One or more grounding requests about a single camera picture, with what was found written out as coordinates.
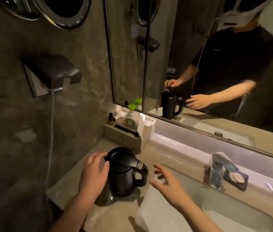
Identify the person's left hand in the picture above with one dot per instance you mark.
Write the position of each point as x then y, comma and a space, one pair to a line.
91, 176

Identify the person's right hand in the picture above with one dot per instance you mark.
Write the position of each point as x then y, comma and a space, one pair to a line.
172, 190

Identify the black electric kettle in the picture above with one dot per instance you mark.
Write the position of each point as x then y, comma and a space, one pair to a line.
122, 176

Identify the chrome faucet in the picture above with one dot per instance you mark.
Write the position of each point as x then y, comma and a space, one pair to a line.
217, 173

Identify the white rectangular sink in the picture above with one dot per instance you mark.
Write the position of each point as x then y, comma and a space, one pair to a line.
223, 215

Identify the person's left forearm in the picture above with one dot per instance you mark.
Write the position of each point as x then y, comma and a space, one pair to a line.
73, 215

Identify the beige stone countertop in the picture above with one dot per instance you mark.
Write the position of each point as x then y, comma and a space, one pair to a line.
151, 152

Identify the grey amenity organizer tray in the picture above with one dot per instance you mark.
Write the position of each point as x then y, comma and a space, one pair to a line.
126, 141

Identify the small dark bottle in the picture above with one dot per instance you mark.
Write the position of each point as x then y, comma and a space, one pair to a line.
111, 119

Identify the round beige soap bar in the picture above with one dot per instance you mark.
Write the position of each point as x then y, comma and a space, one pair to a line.
237, 178

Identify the white pump bottle green cap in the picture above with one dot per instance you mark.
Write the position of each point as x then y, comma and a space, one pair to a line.
130, 119

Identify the white paper packet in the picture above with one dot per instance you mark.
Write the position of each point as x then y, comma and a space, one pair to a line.
141, 125

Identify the black square soap dish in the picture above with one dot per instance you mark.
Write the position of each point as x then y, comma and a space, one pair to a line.
244, 186

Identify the black framed wall mirror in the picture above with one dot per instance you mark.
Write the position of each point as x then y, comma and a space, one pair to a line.
223, 57

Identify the round chrome wall mirror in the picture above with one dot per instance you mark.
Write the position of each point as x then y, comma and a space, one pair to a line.
54, 20

